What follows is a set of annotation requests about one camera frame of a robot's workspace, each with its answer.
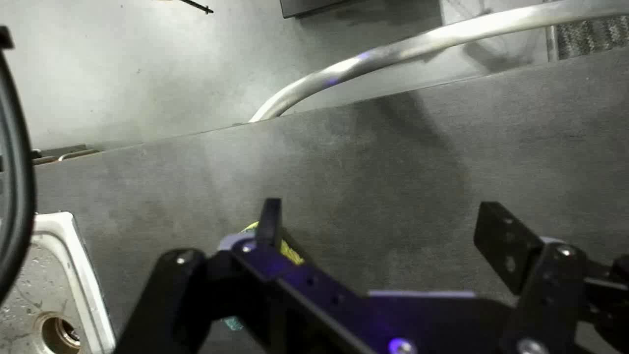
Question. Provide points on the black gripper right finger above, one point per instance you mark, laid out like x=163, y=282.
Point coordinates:
x=556, y=288

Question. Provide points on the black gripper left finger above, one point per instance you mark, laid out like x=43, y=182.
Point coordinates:
x=285, y=306

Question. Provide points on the green yellow sponge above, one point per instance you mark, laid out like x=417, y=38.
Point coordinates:
x=285, y=249

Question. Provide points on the stainless steel sink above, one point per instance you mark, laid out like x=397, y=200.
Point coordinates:
x=55, y=306

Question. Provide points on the steel dishwasher handle bar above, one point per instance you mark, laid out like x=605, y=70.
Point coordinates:
x=432, y=42

